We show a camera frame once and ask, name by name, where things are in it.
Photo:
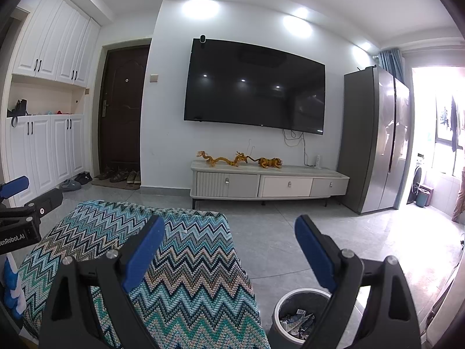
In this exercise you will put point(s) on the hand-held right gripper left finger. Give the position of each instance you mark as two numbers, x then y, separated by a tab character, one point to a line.
143	254

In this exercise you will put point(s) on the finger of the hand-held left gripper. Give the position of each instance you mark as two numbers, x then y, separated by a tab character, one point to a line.
14	186
47	199

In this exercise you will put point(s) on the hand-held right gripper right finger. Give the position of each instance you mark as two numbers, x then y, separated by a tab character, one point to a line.
314	258

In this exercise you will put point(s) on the white-rimmed trash bin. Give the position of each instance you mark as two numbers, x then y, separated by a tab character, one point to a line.
287	300

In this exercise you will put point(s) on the blue snack wrapper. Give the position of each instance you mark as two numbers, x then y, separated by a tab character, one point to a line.
292	320

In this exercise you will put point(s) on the person's left hand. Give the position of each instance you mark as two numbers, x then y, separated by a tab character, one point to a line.
9	280

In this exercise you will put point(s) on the pair of grey slippers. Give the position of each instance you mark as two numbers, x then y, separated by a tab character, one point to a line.
69	185

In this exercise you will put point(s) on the pair of black sneakers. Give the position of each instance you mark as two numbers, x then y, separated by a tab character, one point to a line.
83	178

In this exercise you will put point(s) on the white shoe cabinet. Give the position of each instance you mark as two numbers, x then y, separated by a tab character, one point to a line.
43	152

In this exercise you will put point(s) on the zigzag patterned blanket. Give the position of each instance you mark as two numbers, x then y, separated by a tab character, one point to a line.
196	261

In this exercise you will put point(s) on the pair of brown shoes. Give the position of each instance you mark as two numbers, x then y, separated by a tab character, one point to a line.
105	173

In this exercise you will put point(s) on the pair of brown sandals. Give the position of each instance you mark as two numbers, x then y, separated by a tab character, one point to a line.
120	176

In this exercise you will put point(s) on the pair of tan shoes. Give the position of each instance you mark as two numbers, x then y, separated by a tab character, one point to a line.
133	177

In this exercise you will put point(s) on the black handbag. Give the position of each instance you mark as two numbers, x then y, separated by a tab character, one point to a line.
20	108

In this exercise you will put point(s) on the white television console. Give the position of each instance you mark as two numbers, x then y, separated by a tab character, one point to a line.
276	185

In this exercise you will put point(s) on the small red cloth item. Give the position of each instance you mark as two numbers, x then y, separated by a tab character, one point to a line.
61	112

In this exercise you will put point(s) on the golden tiger figurine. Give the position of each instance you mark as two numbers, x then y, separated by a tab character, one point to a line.
270	163

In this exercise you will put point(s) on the dark brown entrance door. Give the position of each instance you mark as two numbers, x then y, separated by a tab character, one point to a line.
121	116

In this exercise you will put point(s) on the golden dragon figurine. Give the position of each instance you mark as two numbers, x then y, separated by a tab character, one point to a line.
221	160

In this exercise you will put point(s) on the small blue bin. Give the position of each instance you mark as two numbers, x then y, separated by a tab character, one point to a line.
421	197

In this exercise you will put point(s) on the washing machine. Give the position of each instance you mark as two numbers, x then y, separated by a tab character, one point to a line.
416	179

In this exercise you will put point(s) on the grey double-door refrigerator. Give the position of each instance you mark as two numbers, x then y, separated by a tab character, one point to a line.
367	138

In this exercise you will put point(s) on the hanging clothes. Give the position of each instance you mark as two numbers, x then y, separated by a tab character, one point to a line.
454	123

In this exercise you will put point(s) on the blue curtain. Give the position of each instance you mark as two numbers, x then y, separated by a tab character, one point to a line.
392	63

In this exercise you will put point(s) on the white wall cabinet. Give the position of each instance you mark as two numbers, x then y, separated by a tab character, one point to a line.
54	40

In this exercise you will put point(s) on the black wall television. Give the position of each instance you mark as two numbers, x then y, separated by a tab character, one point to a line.
254	87

